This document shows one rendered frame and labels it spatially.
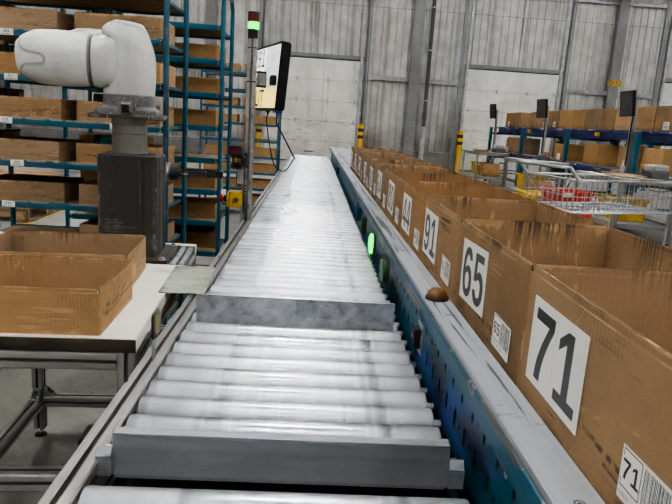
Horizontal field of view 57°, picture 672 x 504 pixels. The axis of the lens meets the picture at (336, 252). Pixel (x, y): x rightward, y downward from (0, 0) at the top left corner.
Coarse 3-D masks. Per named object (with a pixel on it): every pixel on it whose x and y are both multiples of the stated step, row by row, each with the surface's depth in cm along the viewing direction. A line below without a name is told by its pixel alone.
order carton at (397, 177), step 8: (392, 176) 221; (400, 176) 233; (408, 176) 233; (416, 176) 233; (424, 176) 234; (432, 176) 234; (440, 176) 234; (448, 176) 234; (456, 176) 234; (400, 184) 201; (480, 184) 212; (488, 184) 202; (400, 192) 200; (400, 200) 199; (400, 208) 198; (392, 216) 216; (400, 216) 197
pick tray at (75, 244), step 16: (0, 240) 172; (16, 240) 179; (32, 240) 180; (48, 240) 181; (64, 240) 182; (80, 240) 182; (96, 240) 183; (112, 240) 183; (128, 240) 184; (144, 240) 182; (80, 256) 156; (96, 256) 156; (112, 256) 157; (128, 256) 159; (144, 256) 183
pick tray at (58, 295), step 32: (0, 256) 151; (32, 256) 151; (64, 256) 152; (0, 288) 124; (32, 288) 125; (64, 288) 126; (96, 288) 154; (128, 288) 150; (0, 320) 126; (32, 320) 126; (64, 320) 127; (96, 320) 127
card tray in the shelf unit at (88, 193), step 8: (80, 184) 303; (88, 184) 317; (96, 184) 329; (168, 184) 335; (80, 192) 304; (88, 192) 304; (96, 192) 304; (168, 192) 322; (80, 200) 305; (88, 200) 305; (96, 200) 305; (168, 200) 324
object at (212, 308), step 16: (208, 304) 143; (224, 304) 143; (240, 304) 143; (256, 304) 143; (272, 304) 143; (288, 304) 143; (304, 304) 143; (320, 304) 144; (336, 304) 144; (352, 304) 144; (368, 304) 144; (384, 304) 144; (208, 320) 143; (224, 320) 144; (240, 320) 144; (256, 320) 144; (272, 320) 144; (288, 320) 144; (304, 320) 144; (320, 320) 144; (336, 320) 145; (352, 320) 145; (368, 320) 145; (384, 320) 145
